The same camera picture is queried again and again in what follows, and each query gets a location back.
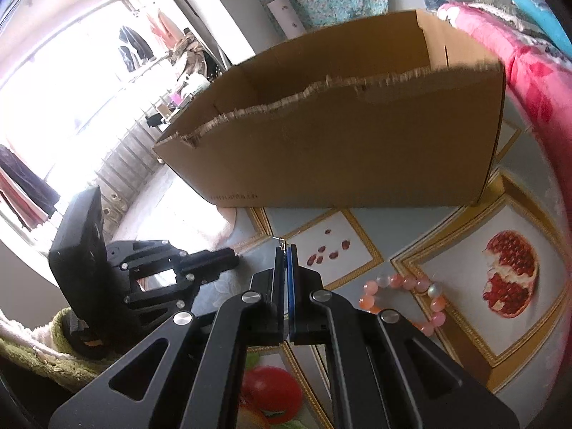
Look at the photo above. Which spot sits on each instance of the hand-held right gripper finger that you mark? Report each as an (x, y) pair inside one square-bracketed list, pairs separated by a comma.
[(291, 277), (280, 277)]

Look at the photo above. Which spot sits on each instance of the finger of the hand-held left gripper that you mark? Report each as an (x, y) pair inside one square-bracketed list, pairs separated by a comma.
[(210, 257), (201, 275)]

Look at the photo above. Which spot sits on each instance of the silver hook earring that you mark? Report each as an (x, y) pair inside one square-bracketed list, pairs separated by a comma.
[(282, 243)]

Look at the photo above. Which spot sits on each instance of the brown cardboard box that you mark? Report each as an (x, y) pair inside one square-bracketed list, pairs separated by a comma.
[(335, 152)]

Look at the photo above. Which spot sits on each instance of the maroon hanging clothes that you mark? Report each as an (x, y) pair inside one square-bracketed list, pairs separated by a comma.
[(27, 187)]

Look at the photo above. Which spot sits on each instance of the white fluffy towel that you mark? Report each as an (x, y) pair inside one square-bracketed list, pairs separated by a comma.
[(18, 324)]

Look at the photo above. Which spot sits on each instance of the white radiator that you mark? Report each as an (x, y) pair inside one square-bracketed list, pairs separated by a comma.
[(129, 161)]

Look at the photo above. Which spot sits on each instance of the fruit print tablecloth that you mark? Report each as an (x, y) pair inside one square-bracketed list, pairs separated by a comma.
[(388, 232)]

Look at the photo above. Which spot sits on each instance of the green fluffy towel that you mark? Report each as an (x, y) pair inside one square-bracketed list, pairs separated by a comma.
[(40, 362)]

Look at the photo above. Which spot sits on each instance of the pile of clothes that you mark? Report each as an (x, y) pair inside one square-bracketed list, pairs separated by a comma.
[(192, 58)]

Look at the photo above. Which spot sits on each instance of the dark hanging jacket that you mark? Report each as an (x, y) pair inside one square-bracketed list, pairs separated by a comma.
[(132, 47)]

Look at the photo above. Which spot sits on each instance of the pink hanging garment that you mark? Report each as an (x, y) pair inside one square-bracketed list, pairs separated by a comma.
[(161, 27)]

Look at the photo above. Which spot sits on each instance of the pink floral quilt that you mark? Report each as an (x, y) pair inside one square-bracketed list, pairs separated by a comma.
[(536, 76)]

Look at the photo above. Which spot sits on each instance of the grey fringed blanket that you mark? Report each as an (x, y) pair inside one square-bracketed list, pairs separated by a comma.
[(500, 11)]

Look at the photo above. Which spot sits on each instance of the blue cartoon pillow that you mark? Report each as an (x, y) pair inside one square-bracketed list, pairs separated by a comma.
[(536, 9)]

